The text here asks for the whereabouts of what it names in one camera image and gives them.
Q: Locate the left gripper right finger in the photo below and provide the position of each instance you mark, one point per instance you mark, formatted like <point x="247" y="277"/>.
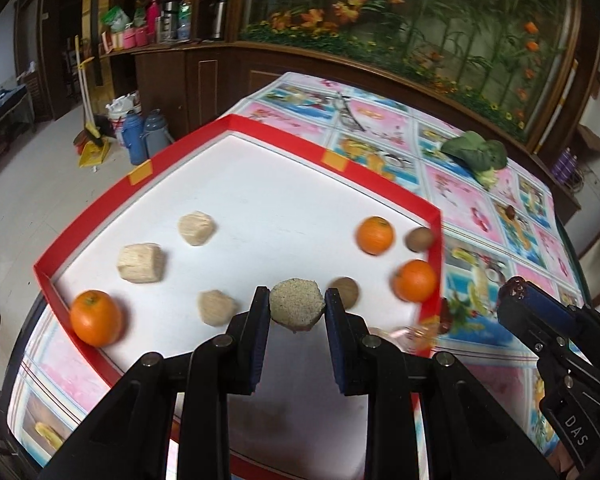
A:
<point x="352" y="362"/>

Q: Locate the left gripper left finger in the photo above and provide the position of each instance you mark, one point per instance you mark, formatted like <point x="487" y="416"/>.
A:
<point x="249" y="331"/>

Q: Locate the beige food chunk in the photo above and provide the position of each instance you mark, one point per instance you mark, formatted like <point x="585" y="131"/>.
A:
<point x="196" y="228"/>
<point x="141" y="263"/>
<point x="215" y="308"/>
<point x="296" y="304"/>

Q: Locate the orange tangerine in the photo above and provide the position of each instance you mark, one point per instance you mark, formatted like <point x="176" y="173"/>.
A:
<point x="96" y="319"/>
<point x="375" y="235"/>
<point x="415" y="281"/>

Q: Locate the dark red jujube pair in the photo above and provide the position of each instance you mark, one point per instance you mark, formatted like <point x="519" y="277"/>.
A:
<point x="446" y="319"/>

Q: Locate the red rimmed white tray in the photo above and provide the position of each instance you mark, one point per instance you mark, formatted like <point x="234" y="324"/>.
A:
<point x="284" y="208"/>

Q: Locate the colourful fruit print tablecloth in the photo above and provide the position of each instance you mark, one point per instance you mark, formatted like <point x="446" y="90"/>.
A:
<point x="52" y="387"/>

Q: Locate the purple bottles on shelf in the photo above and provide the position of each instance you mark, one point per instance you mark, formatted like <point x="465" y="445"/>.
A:
<point x="564" y="166"/>

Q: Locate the green leafy vegetable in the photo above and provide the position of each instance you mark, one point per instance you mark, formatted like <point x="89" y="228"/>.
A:
<point x="482" y="158"/>

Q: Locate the grey thermos flask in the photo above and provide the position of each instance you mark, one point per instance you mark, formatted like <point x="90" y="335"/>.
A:
<point x="156" y="133"/>

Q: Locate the blue thermos flask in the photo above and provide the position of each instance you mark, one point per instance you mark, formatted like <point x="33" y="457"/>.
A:
<point x="132" y="135"/>

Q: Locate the yellow dustpan with broom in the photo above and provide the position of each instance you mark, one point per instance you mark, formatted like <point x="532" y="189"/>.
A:
<point x="97" y="147"/>

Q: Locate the flower garden mural panel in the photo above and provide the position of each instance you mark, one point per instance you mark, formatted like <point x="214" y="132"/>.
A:
<point x="498" y="58"/>

